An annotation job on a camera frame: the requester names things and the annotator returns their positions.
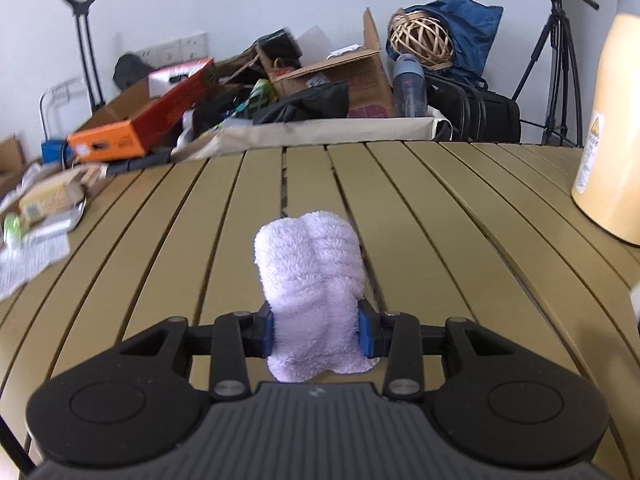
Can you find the open cardboard box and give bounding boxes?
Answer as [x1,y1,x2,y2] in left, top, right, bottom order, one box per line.
[267,7,396,119]

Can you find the olive folding table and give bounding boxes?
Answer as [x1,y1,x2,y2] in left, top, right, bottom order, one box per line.
[0,140,640,463]

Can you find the orange cardboard box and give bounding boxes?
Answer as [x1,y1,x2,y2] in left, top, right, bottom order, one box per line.
[67,58,216,164]

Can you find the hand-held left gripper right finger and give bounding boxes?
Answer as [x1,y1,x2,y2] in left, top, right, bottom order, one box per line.
[357,300,521,402]

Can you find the blue fabric bag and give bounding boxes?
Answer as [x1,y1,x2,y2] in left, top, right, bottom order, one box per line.
[387,0,504,91]

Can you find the wall socket panel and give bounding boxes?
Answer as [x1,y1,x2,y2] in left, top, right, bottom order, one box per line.
[130,32,210,69]

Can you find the black rectangular case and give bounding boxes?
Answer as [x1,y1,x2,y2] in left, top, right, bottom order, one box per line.
[257,28,304,64]

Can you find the brown cardboard box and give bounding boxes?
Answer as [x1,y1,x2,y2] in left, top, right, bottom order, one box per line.
[0,134,29,191]

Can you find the black cloth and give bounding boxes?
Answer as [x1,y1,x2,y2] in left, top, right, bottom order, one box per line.
[252,79,350,125]

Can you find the black suitcase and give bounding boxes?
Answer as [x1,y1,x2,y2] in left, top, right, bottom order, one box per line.
[424,72,522,144]

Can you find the pale green box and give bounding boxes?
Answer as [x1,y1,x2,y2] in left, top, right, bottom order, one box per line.
[18,179,86,226]

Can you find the blue box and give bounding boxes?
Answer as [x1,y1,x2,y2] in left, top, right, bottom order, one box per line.
[41,138,71,165]

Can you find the white paper sheets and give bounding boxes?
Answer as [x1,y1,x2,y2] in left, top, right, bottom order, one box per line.
[0,229,72,302]

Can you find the black tripod with camera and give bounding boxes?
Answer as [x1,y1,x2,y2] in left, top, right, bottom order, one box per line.
[510,0,601,149]

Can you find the cream thermos jug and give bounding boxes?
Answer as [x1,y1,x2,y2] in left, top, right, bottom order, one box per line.
[571,0,640,247]

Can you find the white and pink box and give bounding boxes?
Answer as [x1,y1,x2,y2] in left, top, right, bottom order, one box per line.
[148,58,214,99]

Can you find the beige wagon canvas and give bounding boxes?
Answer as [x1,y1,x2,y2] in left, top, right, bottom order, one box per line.
[172,116,454,162]

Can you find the light purple fluffy towel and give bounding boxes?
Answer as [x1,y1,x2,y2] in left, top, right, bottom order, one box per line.
[253,212,384,384]

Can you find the woven rattan ball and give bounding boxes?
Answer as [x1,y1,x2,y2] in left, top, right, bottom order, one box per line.
[388,8,455,67]

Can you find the small green bottle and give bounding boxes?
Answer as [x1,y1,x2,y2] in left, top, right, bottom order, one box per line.
[2,212,24,246]

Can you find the small black bag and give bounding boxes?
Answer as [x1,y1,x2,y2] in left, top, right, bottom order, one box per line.
[112,53,156,91]

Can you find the grey water bottle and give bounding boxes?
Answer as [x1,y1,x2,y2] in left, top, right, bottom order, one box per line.
[392,53,429,119]

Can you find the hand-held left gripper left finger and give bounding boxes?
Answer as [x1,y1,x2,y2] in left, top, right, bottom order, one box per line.
[117,305,275,402]

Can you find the black trolley handle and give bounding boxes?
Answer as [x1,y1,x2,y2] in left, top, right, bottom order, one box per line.
[58,0,107,111]

